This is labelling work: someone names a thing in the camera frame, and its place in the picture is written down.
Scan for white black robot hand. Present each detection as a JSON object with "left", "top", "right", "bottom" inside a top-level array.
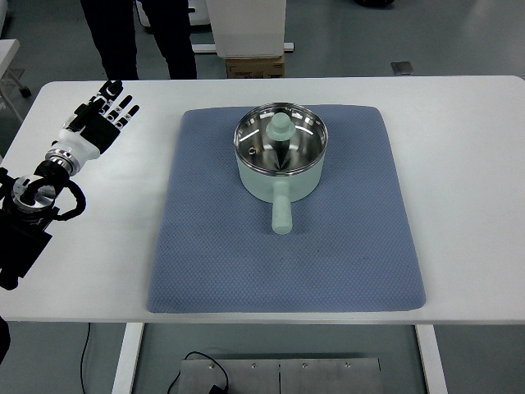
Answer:
[{"left": 49, "top": 79, "right": 140, "bottom": 165}]

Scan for green pot with handle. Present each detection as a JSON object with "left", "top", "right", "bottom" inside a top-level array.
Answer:
[{"left": 233, "top": 102, "right": 329, "bottom": 237}]

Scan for person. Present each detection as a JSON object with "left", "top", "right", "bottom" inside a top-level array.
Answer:
[{"left": 80, "top": 0, "right": 198, "bottom": 81}]

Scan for white cart with casters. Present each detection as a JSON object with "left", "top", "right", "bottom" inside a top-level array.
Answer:
[{"left": 0, "top": 39, "right": 32, "bottom": 124}]

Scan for grey base bar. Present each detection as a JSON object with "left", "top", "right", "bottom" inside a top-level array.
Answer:
[{"left": 190, "top": 40, "right": 295, "bottom": 55}]

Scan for brown cardboard box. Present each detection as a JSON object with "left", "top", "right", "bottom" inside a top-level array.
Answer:
[{"left": 225, "top": 55, "right": 286, "bottom": 79}]

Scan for glass lid with green knob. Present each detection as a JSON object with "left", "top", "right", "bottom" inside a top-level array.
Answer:
[{"left": 234, "top": 102, "right": 329, "bottom": 174}]

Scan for white cabinet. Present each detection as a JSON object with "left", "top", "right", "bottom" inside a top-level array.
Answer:
[{"left": 204, "top": 0, "right": 287, "bottom": 58}]

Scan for white table leg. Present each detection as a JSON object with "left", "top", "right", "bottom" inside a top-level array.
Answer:
[
  {"left": 111, "top": 323, "right": 145, "bottom": 394},
  {"left": 413, "top": 323, "right": 449, "bottom": 394}
]

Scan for blue quilted mat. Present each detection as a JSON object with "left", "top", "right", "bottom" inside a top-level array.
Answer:
[{"left": 146, "top": 104, "right": 427, "bottom": 315}]

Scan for grey metal plate with screws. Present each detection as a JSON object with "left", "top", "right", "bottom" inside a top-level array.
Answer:
[{"left": 180, "top": 357, "right": 381, "bottom": 394}]

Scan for thin black cable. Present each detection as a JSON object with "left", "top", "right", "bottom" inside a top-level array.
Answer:
[{"left": 80, "top": 323, "right": 92, "bottom": 394}]

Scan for black cable with adapter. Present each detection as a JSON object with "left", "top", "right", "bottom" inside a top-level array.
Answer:
[{"left": 166, "top": 350, "right": 231, "bottom": 394}]

